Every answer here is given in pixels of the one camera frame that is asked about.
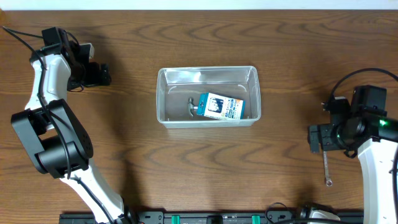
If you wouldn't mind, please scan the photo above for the clear plastic container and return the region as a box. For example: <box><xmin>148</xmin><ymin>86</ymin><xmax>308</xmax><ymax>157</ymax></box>
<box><xmin>156</xmin><ymin>66</ymin><xmax>261</xmax><ymax>128</ymax></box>

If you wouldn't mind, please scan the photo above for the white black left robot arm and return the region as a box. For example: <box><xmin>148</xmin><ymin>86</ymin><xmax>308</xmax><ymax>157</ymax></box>
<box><xmin>11</xmin><ymin>41</ymin><xmax>140</xmax><ymax>223</ymax></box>

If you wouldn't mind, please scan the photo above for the small steel claw hammer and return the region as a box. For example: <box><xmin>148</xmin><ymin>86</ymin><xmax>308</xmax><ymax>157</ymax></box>
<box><xmin>188</xmin><ymin>97</ymin><xmax>198</xmax><ymax>118</ymax></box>

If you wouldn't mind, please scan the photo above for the blue white screwdriver box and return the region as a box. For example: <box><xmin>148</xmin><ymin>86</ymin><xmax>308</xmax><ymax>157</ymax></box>
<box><xmin>193</xmin><ymin>92</ymin><xmax>246</xmax><ymax>120</ymax></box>

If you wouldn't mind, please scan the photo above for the silver combination wrench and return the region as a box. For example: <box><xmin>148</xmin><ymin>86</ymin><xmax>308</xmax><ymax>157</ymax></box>
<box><xmin>323</xmin><ymin>151</ymin><xmax>333</xmax><ymax>187</ymax></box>

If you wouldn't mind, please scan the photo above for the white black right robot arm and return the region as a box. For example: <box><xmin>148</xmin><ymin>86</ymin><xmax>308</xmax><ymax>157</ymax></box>
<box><xmin>308</xmin><ymin>113</ymin><xmax>397</xmax><ymax>223</ymax></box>

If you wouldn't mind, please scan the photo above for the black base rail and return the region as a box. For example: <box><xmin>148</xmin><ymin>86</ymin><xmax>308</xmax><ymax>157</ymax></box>
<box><xmin>58</xmin><ymin>210</ymin><xmax>364</xmax><ymax>224</ymax></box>

